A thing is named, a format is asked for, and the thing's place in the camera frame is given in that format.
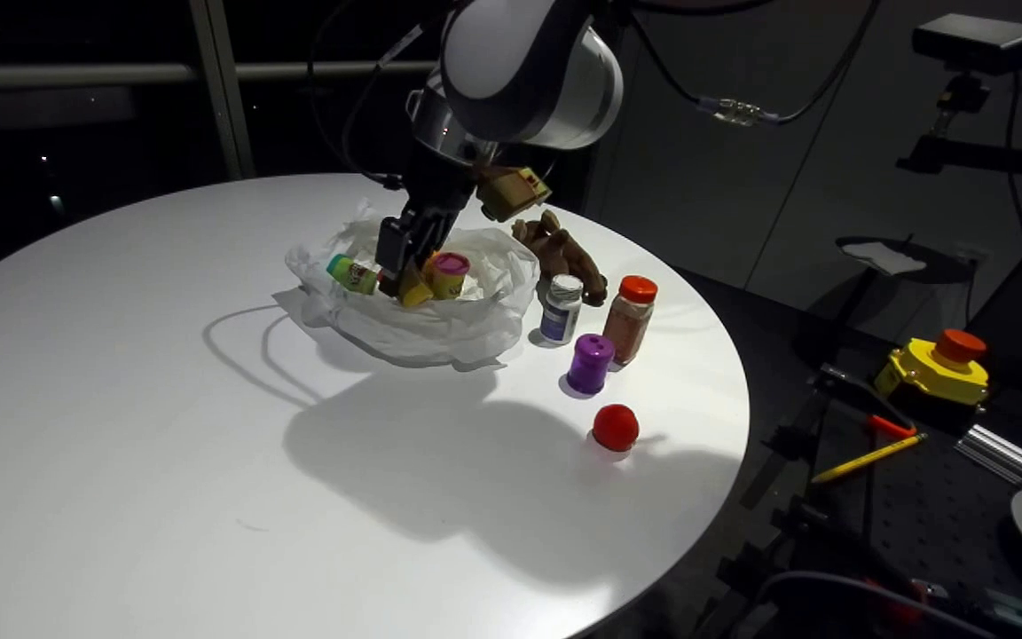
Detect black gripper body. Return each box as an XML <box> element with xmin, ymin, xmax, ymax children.
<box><xmin>375</xmin><ymin>149</ymin><xmax>480</xmax><ymax>240</ymax></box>

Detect yellow-green tub pink lid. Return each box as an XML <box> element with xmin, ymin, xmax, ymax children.
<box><xmin>424</xmin><ymin>247</ymin><xmax>472</xmax><ymax>303</ymax></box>

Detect green tub teal lid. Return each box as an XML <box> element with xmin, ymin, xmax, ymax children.
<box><xmin>324</xmin><ymin>253</ymin><xmax>383</xmax><ymax>298</ymax></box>

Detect white plastic bag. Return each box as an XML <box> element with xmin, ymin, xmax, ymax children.
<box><xmin>268</xmin><ymin>209</ymin><xmax>538</xmax><ymax>373</ymax></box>

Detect brown moose plush toy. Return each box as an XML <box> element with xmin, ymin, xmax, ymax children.
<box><xmin>512</xmin><ymin>209</ymin><xmax>614</xmax><ymax>308</ymax></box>

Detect small white-lid jar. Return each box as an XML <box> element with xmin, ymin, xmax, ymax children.
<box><xmin>536</xmin><ymin>273</ymin><xmax>588</xmax><ymax>348</ymax></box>

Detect purple shaker container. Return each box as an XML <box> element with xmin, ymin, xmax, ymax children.
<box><xmin>562</xmin><ymin>331</ymin><xmax>616</xmax><ymax>402</ymax></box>

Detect orange-lid spice jar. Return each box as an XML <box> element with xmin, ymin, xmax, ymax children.
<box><xmin>601</xmin><ymin>273</ymin><xmax>665</xmax><ymax>373</ymax></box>

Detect red toy strawberry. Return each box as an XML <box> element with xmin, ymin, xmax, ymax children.
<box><xmin>588</xmin><ymin>402</ymin><xmax>642</xmax><ymax>455</ymax></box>

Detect grey horizontal railing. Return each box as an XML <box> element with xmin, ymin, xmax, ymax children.
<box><xmin>0</xmin><ymin>58</ymin><xmax>435</xmax><ymax>95</ymax></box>

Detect grey plate on tripod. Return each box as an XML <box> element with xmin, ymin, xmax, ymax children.
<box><xmin>834</xmin><ymin>235</ymin><xmax>978</xmax><ymax>287</ymax></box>

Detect yellow pencil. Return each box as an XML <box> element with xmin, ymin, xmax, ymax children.
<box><xmin>806</xmin><ymin>429</ymin><xmax>927</xmax><ymax>489</ymax></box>

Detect yellow emergency stop button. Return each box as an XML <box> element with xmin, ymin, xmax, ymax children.
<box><xmin>872</xmin><ymin>325</ymin><xmax>993</xmax><ymax>407</ymax></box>

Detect aluminium extrusion bar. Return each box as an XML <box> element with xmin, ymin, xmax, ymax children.
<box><xmin>959</xmin><ymin>421</ymin><xmax>1022</xmax><ymax>483</ymax></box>

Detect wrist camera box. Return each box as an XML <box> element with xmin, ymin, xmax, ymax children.
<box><xmin>472</xmin><ymin>163</ymin><xmax>553</xmax><ymax>228</ymax></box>

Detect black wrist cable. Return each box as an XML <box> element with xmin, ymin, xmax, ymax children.
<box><xmin>304</xmin><ymin>0</ymin><xmax>433</xmax><ymax>190</ymax></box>

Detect grey window post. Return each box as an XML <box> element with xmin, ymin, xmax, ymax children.
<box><xmin>184</xmin><ymin>0</ymin><xmax>260</xmax><ymax>181</ymax></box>

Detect black cable metal connector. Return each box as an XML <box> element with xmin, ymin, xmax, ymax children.
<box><xmin>623</xmin><ymin>0</ymin><xmax>883</xmax><ymax>130</ymax></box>

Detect red-handled tool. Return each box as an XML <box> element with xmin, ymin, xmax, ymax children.
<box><xmin>862</xmin><ymin>410</ymin><xmax>918</xmax><ymax>442</ymax></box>

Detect grey floor cable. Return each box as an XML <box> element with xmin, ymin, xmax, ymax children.
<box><xmin>754</xmin><ymin>563</ymin><xmax>1022</xmax><ymax>639</ymax></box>

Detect black camera on stand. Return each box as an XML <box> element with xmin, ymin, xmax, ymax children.
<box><xmin>899</xmin><ymin>12</ymin><xmax>1022</xmax><ymax>184</ymax></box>

